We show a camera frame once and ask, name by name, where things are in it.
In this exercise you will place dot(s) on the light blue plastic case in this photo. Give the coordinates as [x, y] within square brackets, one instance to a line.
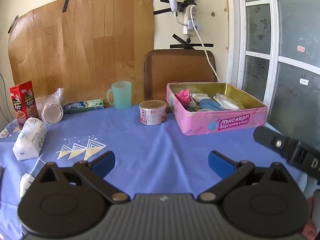
[210, 104]

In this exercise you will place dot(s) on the pink knitted cloth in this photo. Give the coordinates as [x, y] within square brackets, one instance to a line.
[184, 97]

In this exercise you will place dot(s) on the wood-pattern vinyl sheet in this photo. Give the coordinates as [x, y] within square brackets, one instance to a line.
[82, 46]

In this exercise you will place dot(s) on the white power strip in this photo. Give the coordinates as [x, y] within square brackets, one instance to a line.
[190, 22]

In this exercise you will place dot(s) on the white tissue pack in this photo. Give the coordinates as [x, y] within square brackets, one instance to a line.
[30, 140]

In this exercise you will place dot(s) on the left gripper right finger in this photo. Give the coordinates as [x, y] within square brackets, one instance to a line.
[232, 173]

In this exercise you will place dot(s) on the bagged stack plastic cups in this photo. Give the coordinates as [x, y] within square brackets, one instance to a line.
[52, 110]

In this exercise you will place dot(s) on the Crest toothpaste box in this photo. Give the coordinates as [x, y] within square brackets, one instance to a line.
[83, 106]

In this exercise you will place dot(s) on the mint green plastic mug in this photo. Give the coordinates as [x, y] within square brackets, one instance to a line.
[119, 95]

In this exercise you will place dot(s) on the bagged smiley keychain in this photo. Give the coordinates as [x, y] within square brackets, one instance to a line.
[227, 102]

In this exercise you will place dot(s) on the brown woven chair back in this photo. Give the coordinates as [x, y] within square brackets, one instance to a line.
[163, 66]

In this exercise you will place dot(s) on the blue patterned tablecloth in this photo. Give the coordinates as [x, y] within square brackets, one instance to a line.
[162, 170]

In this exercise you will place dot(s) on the person's right hand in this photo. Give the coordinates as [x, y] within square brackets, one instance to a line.
[311, 228]

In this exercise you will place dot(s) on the pink macaron biscuit tin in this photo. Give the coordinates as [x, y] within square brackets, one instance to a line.
[196, 123]

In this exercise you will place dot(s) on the red cocoa snack box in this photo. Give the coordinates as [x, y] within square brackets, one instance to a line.
[23, 101]

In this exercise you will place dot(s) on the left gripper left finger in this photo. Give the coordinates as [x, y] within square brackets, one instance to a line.
[92, 174]

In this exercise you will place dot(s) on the white framed glass door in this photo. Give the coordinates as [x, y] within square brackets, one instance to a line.
[274, 56]

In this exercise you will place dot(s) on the red white food can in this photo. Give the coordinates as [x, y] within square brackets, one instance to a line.
[153, 112]

